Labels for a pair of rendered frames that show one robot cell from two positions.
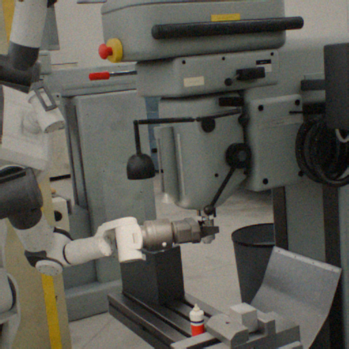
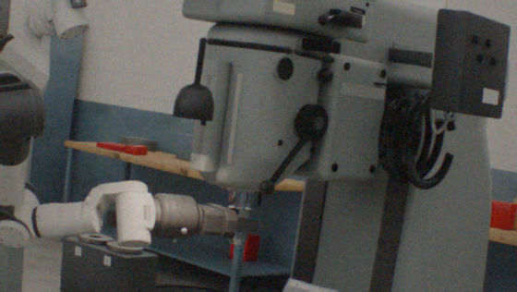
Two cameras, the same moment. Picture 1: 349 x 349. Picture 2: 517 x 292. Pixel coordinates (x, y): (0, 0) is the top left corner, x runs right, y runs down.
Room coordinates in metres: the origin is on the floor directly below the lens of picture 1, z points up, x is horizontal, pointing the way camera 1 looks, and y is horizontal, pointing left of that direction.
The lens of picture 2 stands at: (-0.25, 0.51, 1.51)
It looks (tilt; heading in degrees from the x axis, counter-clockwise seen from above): 3 degrees down; 343
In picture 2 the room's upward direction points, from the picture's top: 7 degrees clockwise
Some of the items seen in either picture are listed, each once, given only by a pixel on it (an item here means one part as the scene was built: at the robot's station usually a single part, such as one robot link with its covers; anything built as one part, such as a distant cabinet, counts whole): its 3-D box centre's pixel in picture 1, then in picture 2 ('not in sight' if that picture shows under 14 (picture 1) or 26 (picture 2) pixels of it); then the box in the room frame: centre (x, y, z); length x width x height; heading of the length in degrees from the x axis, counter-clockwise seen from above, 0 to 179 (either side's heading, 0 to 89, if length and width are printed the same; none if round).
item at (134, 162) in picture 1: (140, 165); (194, 101); (1.49, 0.08, 1.47); 0.07 x 0.07 x 0.06
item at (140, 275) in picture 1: (150, 266); (106, 280); (2.06, 0.12, 1.00); 0.22 x 0.12 x 0.20; 39
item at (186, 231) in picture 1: (176, 233); (197, 220); (1.66, 0.01, 1.24); 0.13 x 0.12 x 0.10; 11
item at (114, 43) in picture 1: (114, 50); not in sight; (1.56, 0.12, 1.76); 0.06 x 0.02 x 0.06; 29
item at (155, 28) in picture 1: (231, 27); not in sight; (1.56, -0.18, 1.79); 0.45 x 0.04 x 0.04; 119
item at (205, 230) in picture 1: (208, 230); (245, 225); (1.64, -0.08, 1.24); 0.06 x 0.02 x 0.03; 101
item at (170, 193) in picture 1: (166, 164); (210, 115); (1.62, 0.02, 1.45); 0.04 x 0.04 x 0.21; 29
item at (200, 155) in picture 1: (201, 149); (254, 106); (1.68, -0.08, 1.47); 0.21 x 0.19 x 0.32; 29
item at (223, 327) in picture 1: (226, 329); not in sight; (1.52, -0.10, 0.99); 0.12 x 0.06 x 0.04; 27
